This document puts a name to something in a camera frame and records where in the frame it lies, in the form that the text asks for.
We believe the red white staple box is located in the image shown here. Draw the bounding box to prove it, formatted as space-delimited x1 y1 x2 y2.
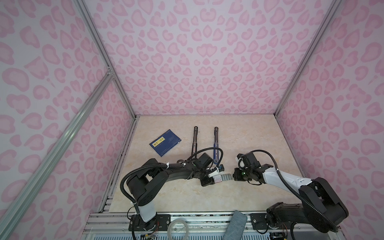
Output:
212 175 223 184

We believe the silver staple tray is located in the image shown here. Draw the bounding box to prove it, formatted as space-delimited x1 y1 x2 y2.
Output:
221 174 234 181

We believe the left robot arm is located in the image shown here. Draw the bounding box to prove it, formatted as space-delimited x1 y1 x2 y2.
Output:
120 151 224 223

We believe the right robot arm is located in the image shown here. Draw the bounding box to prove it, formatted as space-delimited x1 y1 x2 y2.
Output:
233 150 349 233

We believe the blue booklet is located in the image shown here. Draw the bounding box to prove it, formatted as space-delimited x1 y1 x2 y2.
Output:
149 130 181 157

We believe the clear tape roll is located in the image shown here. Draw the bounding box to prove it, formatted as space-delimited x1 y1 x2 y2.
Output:
167 218 190 240

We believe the grey cloth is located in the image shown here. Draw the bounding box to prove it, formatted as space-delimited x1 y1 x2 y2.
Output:
223 210 248 240

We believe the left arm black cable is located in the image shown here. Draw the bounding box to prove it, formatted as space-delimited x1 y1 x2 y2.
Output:
119 146 224 206

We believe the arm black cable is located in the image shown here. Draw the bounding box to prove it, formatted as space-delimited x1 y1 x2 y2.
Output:
119 146 224 206
238 149 339 233

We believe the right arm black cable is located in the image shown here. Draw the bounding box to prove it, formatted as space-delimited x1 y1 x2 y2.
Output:
238 149 339 233

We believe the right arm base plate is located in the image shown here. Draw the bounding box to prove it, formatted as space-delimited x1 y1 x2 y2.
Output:
250 213 289 231

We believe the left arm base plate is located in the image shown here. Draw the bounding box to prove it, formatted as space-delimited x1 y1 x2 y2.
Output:
129 214 171 232

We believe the aluminium frame rail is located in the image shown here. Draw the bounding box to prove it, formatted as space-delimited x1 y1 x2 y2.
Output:
0 70 115 232

